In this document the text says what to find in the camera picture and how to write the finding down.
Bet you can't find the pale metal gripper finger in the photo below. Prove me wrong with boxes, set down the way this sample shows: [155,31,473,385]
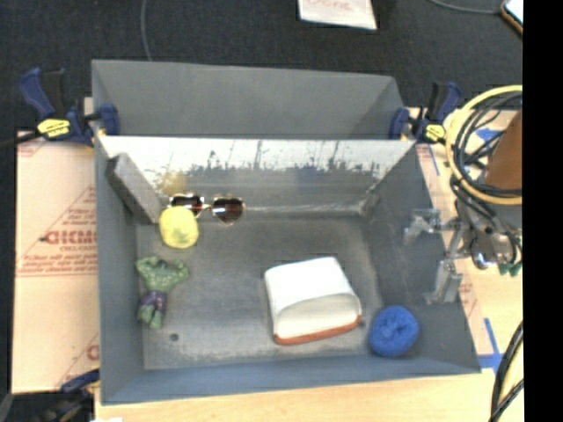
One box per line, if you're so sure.
[402,207,443,247]
[421,258,464,305]

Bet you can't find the blue knitted ball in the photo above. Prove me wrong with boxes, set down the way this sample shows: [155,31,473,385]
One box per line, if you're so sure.
[368,304,420,360]

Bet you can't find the white box with orange edge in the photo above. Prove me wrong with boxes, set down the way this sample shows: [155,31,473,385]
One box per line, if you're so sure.
[263,255,364,347]

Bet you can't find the grey metal bin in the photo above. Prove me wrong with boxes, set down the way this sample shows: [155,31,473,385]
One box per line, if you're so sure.
[91,58,483,406]

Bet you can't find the heart-shaped sunglasses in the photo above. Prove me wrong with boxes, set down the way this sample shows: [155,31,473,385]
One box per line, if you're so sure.
[168,193,246,227]

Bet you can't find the yellow round sponge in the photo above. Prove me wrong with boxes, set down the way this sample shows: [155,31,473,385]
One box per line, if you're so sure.
[157,205,201,251]

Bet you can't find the green toy figure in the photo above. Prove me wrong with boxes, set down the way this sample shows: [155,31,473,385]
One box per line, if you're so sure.
[133,255,191,331]

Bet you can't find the grey flat block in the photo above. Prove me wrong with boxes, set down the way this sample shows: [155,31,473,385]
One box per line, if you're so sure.
[104,151,167,227]

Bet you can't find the brown cardboard board, red print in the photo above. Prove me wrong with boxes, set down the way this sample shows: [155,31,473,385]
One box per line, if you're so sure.
[11,103,523,395]

